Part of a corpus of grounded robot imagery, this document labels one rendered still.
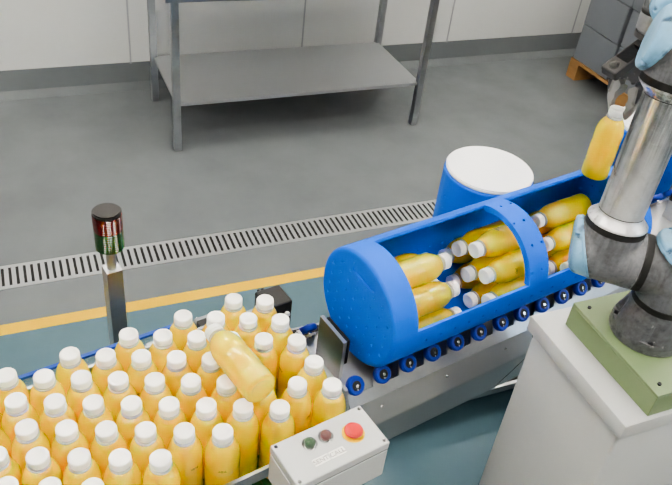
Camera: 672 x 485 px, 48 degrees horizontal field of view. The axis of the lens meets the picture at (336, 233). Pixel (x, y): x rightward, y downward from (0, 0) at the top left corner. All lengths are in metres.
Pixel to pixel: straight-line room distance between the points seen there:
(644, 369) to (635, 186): 0.37
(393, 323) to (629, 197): 0.53
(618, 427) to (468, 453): 1.38
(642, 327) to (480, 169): 0.97
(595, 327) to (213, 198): 2.64
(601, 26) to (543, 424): 4.26
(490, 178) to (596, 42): 3.51
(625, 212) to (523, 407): 0.58
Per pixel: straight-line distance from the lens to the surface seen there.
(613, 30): 5.66
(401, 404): 1.83
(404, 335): 1.62
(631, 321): 1.61
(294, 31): 5.21
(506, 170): 2.43
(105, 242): 1.69
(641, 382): 1.58
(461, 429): 2.96
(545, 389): 1.75
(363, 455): 1.42
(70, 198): 3.98
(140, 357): 1.57
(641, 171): 1.44
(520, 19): 6.07
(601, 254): 1.51
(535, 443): 1.85
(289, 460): 1.40
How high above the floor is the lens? 2.23
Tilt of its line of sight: 37 degrees down
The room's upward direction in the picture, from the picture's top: 7 degrees clockwise
